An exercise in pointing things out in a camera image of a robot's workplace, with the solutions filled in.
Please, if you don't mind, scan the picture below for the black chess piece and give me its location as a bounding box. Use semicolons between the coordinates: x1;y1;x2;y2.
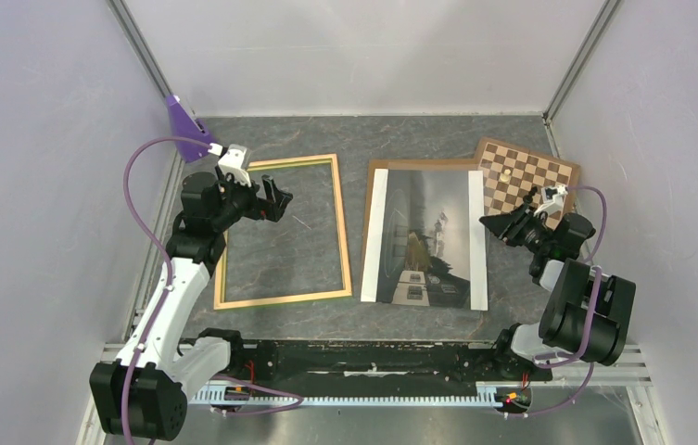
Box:
523;186;538;205

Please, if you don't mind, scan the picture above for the white slotted cable duct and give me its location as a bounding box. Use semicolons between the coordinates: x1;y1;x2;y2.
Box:
190;381;530;409

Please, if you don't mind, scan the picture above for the purple plastic stand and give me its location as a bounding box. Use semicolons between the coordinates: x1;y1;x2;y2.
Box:
165;95;216;163

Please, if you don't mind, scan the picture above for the landscape photo print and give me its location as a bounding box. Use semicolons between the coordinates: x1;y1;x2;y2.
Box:
360;169;489;312

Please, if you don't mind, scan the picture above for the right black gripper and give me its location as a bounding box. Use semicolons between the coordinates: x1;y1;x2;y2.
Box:
478;202;553;254

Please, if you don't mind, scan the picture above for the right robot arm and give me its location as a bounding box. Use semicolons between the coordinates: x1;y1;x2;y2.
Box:
480;204;636;378

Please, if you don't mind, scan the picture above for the light wooden picture frame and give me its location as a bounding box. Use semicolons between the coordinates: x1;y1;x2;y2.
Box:
213;153;353;311

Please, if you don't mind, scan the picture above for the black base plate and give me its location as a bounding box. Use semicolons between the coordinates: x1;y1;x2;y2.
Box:
224;339;552;398

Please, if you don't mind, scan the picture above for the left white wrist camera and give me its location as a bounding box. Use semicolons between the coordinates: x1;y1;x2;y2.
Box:
208;143;252;187

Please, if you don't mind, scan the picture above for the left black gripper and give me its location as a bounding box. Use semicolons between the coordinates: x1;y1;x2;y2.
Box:
211;167;292;231

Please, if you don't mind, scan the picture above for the wooden chessboard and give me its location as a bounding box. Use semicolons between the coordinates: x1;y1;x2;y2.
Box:
475;137;581;215

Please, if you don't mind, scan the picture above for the brown frame backing board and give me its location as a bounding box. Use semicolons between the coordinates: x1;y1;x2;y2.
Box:
359;159;482;290

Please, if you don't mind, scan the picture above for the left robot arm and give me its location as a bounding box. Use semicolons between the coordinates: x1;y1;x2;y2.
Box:
89;172;294;440

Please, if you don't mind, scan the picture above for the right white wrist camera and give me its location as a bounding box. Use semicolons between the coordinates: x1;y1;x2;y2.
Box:
534;184;568;218

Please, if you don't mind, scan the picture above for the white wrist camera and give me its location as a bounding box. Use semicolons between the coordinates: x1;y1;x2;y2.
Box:
208;143;252;187
534;184;568;218

